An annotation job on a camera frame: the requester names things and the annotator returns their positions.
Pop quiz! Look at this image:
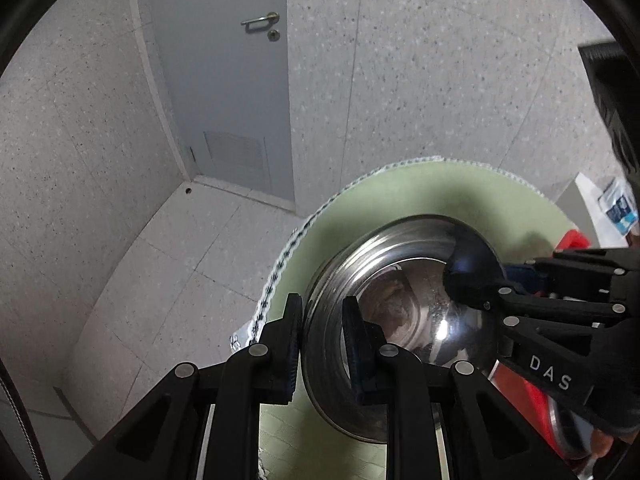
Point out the grey door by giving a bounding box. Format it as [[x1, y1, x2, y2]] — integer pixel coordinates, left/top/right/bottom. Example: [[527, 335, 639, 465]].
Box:
[[134, 0, 297, 212]]

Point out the white bag with blue label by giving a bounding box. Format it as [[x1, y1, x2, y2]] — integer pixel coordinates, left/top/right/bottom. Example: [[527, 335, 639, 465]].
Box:
[[574, 172, 640, 249]]

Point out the dark object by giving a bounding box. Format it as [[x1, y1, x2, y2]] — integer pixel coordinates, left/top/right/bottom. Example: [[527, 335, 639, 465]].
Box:
[[577, 39, 640, 187]]

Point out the door vent grille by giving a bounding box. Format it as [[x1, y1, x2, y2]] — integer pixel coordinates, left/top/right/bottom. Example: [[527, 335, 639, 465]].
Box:
[[203, 130, 266, 182]]

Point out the stainless steel bowl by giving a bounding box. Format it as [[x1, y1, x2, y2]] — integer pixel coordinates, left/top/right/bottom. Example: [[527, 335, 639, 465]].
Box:
[[302, 215, 507, 443]]

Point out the flexible metal hose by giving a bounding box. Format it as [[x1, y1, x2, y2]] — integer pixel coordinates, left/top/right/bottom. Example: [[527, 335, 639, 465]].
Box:
[[0, 364, 52, 480]]

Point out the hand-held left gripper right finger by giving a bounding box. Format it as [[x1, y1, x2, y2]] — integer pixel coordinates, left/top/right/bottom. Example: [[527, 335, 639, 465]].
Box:
[[342, 296, 566, 480]]

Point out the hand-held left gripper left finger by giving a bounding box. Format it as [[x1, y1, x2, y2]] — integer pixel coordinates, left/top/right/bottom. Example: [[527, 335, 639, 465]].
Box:
[[65, 292, 305, 480]]

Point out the green tablecloth with patterned trim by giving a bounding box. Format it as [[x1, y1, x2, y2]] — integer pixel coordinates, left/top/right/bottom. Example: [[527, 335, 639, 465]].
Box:
[[252, 156, 596, 480]]

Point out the red container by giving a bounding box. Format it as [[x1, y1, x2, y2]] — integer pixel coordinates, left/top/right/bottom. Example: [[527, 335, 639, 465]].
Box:
[[492, 229, 603, 461]]

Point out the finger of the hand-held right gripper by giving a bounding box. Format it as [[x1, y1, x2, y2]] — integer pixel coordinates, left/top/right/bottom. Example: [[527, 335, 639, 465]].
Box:
[[505, 247, 640, 312], [444, 250, 640, 436]]

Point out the metal door handle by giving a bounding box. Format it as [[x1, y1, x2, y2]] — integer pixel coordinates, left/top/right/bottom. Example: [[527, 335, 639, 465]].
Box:
[[241, 12, 280, 33]]

